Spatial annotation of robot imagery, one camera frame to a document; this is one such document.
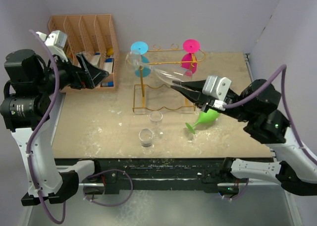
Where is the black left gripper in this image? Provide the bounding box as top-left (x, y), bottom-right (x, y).
top-left (35, 52), bottom-right (108, 96)

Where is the green plastic wine glass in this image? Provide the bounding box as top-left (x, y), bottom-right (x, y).
top-left (185, 109), bottom-right (220, 134)

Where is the clear wine glass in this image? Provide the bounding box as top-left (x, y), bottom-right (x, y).
top-left (125, 51), bottom-right (193, 86)
top-left (139, 128), bottom-right (155, 155)
top-left (150, 111), bottom-right (163, 140)

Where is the pink plastic wine glass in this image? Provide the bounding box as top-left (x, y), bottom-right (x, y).
top-left (181, 39), bottom-right (200, 74)

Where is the blue plastic wine glass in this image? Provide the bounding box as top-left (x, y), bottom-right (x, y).
top-left (130, 41), bottom-right (151, 77)

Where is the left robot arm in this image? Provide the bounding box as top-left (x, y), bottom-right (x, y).
top-left (0, 49), bottom-right (109, 206)

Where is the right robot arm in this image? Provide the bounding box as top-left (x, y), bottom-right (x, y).
top-left (171, 76), bottom-right (317, 196)

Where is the green white small box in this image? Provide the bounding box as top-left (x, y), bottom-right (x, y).
top-left (90, 53), bottom-right (101, 67)

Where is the blue grey glue stick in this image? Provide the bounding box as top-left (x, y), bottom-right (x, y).
top-left (101, 81), bottom-right (114, 87)

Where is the white box blue cap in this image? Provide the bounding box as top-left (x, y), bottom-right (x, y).
top-left (103, 57), bottom-right (114, 73)

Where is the yellow sponge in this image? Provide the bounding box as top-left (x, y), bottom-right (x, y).
top-left (106, 48), bottom-right (114, 56)

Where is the peach plastic desk organizer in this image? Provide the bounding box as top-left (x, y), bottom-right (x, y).
top-left (48, 14), bottom-right (120, 92)

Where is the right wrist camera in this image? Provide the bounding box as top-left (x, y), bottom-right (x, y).
top-left (203, 75), bottom-right (232, 111)

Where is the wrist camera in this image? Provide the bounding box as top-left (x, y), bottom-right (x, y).
top-left (203, 75), bottom-right (232, 111)
top-left (36, 30), bottom-right (68, 61)

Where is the gold wire wine glass rack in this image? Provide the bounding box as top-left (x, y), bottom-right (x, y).
top-left (132, 44), bottom-right (206, 113)

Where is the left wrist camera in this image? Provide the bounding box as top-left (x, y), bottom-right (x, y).
top-left (36, 30), bottom-right (68, 61)

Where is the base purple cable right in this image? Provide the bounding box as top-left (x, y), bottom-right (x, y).
top-left (221, 177), bottom-right (251, 202)

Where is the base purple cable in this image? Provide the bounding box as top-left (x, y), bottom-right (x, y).
top-left (83, 169), bottom-right (134, 207)
top-left (221, 177), bottom-right (251, 202)

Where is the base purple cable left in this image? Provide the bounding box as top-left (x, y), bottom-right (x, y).
top-left (83, 169), bottom-right (134, 207)

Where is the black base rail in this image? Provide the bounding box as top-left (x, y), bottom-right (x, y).
top-left (83, 158), bottom-right (247, 194)

